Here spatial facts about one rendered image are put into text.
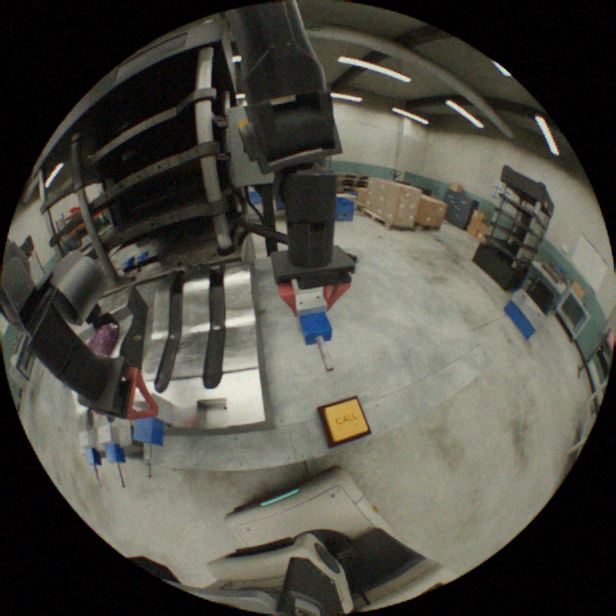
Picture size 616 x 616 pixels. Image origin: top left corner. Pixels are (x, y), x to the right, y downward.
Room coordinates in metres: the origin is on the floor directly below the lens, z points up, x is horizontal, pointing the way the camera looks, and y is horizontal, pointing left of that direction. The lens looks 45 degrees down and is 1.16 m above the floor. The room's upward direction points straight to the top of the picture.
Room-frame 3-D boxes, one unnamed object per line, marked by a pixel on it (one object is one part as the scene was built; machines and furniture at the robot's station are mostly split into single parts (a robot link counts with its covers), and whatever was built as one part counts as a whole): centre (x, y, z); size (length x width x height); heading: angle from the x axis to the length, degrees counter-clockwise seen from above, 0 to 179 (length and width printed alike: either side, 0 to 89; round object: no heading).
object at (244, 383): (0.25, 0.25, 0.87); 0.50 x 0.26 x 0.14; 14
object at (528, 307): (0.87, -3.02, 0.28); 0.61 x 0.41 x 0.15; 11
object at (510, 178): (2.18, -4.06, 1.03); 1.54 x 0.94 x 2.06; 101
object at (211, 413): (0.04, 0.15, 0.87); 0.05 x 0.05 x 0.04; 14
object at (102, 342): (0.08, 0.57, 0.90); 0.26 x 0.18 x 0.08; 31
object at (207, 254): (0.96, 1.04, 0.76); 1.30 x 0.84 x 0.07; 104
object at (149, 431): (-0.03, 0.23, 0.92); 0.13 x 0.05 x 0.05; 13
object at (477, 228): (4.25, -5.32, 0.42); 0.86 x 0.33 x 0.83; 11
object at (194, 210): (0.97, 1.03, 0.96); 1.29 x 0.83 x 0.18; 104
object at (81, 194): (0.59, 1.12, 1.10); 0.05 x 0.05 x 1.30
